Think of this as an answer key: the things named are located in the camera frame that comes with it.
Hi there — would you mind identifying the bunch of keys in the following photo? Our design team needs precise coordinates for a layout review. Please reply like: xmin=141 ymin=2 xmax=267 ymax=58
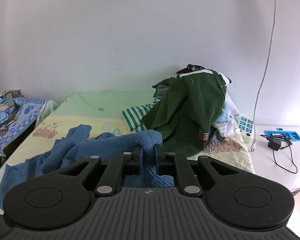
xmin=0 ymin=121 xmax=16 ymax=135

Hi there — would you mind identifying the blue plastic tray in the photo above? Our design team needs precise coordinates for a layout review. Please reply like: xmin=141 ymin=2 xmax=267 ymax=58
xmin=264 ymin=128 xmax=300 ymax=142

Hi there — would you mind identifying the white power strip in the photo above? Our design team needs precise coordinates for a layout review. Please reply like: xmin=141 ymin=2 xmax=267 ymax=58
xmin=237 ymin=116 xmax=255 ymax=144

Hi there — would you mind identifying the grey blue striped cloth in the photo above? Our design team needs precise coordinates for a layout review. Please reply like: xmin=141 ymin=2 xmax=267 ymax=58
xmin=154 ymin=85 xmax=169 ymax=103

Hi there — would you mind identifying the light green pillow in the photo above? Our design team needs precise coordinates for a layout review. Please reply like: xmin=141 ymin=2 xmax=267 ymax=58
xmin=39 ymin=100 xmax=58 ymax=123

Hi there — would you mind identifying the white cable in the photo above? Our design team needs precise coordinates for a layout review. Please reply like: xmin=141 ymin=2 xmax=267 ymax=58
xmin=250 ymin=0 xmax=277 ymax=153

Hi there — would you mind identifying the black power adapter with cable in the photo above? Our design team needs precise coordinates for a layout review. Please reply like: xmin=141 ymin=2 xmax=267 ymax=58
xmin=260 ymin=134 xmax=298 ymax=174

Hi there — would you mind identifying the light blue cloth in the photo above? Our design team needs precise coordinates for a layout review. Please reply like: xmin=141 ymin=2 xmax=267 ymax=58
xmin=213 ymin=110 xmax=231 ymax=137

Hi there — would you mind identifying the blue patterned cloth side table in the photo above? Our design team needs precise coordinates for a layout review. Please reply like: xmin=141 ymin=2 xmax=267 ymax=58
xmin=0 ymin=97 xmax=50 ymax=153

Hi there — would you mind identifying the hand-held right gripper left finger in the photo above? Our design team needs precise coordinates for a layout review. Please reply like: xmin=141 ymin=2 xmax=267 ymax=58
xmin=56 ymin=147 xmax=143 ymax=197

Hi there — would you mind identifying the small standing mirror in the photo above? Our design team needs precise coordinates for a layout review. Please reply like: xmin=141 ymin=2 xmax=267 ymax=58
xmin=5 ymin=93 xmax=18 ymax=108

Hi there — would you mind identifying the dark green jacket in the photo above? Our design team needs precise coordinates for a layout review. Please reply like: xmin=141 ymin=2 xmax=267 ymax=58
xmin=142 ymin=70 xmax=227 ymax=157

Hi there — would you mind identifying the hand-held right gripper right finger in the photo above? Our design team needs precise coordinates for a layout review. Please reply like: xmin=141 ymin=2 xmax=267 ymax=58
xmin=154 ymin=144 xmax=240 ymax=197

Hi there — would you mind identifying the green white striped garment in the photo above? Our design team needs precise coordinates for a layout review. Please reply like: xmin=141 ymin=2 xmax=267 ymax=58
xmin=122 ymin=104 xmax=160 ymax=132

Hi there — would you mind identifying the blue knitted sweater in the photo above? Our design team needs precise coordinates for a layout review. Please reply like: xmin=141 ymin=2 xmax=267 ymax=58
xmin=0 ymin=124 xmax=175 ymax=209

